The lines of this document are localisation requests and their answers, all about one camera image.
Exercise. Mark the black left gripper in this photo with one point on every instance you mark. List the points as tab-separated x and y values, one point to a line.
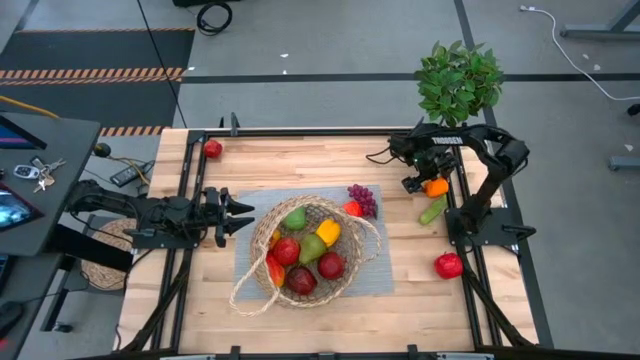
220	215

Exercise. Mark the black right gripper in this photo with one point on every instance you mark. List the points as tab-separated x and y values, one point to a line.
432	162

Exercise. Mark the orange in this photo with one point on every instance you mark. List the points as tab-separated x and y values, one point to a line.
437	188

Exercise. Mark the green cucumber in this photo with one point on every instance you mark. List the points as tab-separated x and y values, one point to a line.
433	210

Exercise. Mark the red yellow peach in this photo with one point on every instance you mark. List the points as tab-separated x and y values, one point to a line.
275	237

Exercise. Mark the green apple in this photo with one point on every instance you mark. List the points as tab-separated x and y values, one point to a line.
296	218

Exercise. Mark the red orange mango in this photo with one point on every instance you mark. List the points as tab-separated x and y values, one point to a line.
275	270

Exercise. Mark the small round red fruit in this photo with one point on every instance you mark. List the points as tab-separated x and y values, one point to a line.
213	149

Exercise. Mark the purple grape bunch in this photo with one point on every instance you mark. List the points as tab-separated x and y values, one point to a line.
363	197

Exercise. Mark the green pear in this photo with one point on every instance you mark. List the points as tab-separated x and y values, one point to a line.
311	248

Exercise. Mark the red strawberry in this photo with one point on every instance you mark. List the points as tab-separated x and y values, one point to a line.
353	208

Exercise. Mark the large lobed red fruit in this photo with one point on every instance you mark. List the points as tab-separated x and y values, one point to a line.
448	265

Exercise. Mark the dark red apple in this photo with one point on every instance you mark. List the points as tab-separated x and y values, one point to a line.
300	280

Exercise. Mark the yellow bell pepper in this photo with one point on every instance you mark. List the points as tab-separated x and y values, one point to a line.
328	231

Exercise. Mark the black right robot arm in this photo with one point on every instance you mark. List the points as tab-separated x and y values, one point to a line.
480	137

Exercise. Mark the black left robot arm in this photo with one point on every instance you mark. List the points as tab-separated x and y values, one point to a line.
150	212

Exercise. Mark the green potted plant black pot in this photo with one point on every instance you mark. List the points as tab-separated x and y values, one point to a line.
457	82

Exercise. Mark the black power strip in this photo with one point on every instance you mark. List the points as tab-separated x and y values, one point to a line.
131	173

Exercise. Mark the grey woven placemat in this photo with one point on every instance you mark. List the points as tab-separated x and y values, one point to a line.
380	282

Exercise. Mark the round woven straw mat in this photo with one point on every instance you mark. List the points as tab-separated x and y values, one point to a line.
107	272

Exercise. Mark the black round knob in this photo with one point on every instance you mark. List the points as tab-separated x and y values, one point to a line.
102	149

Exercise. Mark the black side desk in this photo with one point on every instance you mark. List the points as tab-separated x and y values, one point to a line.
65	165

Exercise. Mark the short grey desk foot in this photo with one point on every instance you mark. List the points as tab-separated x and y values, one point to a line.
624	162

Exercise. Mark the bunch of keys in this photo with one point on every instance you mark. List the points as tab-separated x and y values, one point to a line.
46	176

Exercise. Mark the small black floor object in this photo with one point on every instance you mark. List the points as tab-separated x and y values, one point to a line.
634	109

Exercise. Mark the black hazard striped floor mat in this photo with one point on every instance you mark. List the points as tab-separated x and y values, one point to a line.
100	50

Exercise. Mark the grey car key fob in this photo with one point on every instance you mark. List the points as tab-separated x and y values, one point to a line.
25	172

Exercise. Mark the black box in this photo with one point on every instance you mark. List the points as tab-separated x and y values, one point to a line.
200	2

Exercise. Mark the tablet with dark picture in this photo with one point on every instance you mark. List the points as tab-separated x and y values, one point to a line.
15	210

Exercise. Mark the tablet with blue screen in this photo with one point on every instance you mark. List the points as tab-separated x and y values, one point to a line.
15	139

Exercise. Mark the black computer mouse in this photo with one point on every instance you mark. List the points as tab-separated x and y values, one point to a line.
10	315

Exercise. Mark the black aluminium table frame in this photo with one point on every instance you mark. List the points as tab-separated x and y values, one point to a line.
300	132

